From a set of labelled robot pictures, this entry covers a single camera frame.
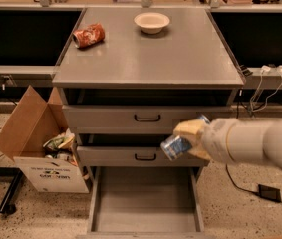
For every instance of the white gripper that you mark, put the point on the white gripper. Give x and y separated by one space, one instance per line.
216 140

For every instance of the crushed blue silver redbull can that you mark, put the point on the crushed blue silver redbull can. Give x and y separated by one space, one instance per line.
175 146

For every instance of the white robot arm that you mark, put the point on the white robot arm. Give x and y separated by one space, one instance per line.
231 141

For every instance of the grey metal drawer cabinet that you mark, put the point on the grey metal drawer cabinet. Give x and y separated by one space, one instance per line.
186 64

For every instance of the grey open bottom drawer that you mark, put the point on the grey open bottom drawer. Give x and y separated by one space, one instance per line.
145 203

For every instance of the grey middle drawer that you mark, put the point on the grey middle drawer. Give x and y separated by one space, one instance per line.
133 157

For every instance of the grey top drawer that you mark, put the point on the grey top drawer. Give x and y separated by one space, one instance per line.
134 119

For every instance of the crushed red soda can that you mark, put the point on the crushed red soda can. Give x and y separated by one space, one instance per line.
88 36

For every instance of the black power brick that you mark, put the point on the black power brick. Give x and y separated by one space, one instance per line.
269 193

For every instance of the white paper bowl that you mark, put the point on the white paper bowl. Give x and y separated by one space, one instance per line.
151 23

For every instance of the cardboard box with trash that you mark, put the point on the cardboard box with trash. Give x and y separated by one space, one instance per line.
32 123

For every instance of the black table leg frame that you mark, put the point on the black table leg frame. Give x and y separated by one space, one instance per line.
14 176

